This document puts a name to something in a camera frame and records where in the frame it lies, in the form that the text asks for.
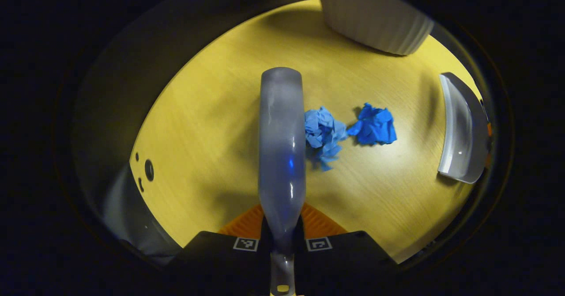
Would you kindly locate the grey plastic dustpan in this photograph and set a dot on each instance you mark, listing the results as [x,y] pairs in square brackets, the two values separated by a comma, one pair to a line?
[461,132]

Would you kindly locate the deep blue paper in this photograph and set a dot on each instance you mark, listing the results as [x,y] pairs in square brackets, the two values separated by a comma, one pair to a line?
[375,126]

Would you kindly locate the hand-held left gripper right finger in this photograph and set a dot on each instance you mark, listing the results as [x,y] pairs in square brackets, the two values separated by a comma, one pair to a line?
[344,260]

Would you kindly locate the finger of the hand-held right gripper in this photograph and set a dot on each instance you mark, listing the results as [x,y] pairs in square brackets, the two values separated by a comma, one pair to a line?
[489,130]

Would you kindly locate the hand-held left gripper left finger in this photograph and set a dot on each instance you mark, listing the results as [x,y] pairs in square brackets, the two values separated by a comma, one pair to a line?
[220,260]

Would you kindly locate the light blue paper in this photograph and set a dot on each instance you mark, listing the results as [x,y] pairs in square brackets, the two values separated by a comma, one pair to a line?
[322,132]

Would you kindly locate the yellow wooden desktop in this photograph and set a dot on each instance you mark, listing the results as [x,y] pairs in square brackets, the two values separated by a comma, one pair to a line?
[212,146]

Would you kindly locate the grey ribbed garbage bin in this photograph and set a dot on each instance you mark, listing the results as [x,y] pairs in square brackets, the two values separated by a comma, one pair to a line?
[379,17]

